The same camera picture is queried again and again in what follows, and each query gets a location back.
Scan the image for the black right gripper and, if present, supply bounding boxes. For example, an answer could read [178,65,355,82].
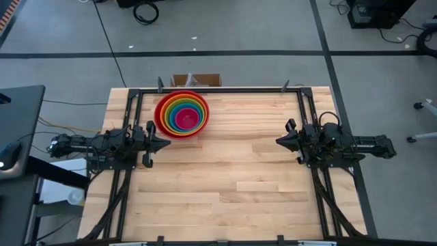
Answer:
[275,118,322,165]

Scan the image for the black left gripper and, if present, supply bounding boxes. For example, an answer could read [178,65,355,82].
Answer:
[131,120,171,169]

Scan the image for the orange bowl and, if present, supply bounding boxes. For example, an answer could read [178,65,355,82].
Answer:
[157,92,208,137]

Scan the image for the yellow bowl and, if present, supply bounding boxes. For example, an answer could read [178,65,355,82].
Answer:
[160,96,207,135]

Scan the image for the green bowl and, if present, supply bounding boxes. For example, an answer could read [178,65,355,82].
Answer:
[164,99,205,133]

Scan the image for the blue bowl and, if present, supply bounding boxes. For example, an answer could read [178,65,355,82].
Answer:
[168,102,203,133]

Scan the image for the small pink bowl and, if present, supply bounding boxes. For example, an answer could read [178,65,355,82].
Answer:
[174,107,201,131]

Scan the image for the large red bowl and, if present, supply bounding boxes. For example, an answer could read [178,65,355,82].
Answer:
[154,90,210,140]

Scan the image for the brown cardboard box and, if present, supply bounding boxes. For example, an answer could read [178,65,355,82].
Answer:
[170,73,223,87]

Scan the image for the clear plastic cup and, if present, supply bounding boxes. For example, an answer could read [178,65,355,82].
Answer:
[67,189,85,206]

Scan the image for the white board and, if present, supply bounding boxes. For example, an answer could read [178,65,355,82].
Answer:
[39,159,89,205]

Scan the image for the grey office chair base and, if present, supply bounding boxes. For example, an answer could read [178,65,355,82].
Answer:
[406,98,437,144]

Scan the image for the dark grey desk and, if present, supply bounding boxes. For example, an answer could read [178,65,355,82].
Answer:
[0,85,46,246]

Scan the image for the black computer mouse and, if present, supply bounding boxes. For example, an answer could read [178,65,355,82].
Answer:
[0,141,23,172]

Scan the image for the black equipment box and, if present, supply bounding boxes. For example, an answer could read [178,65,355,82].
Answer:
[346,0,417,30]

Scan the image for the orange striped black mat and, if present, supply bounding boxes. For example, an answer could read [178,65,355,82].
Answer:
[0,0,22,33]

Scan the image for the black aluminium table frame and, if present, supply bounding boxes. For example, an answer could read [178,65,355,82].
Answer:
[81,87,367,242]

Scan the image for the yellow cable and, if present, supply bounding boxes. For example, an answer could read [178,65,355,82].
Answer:
[38,115,103,134]

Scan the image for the thin black desk cable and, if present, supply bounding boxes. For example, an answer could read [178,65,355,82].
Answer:
[42,99,109,107]

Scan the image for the coiled black cable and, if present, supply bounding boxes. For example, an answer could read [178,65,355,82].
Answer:
[132,1,160,26]

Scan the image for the thick black hose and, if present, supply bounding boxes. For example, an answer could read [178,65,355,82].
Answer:
[416,25,437,58]

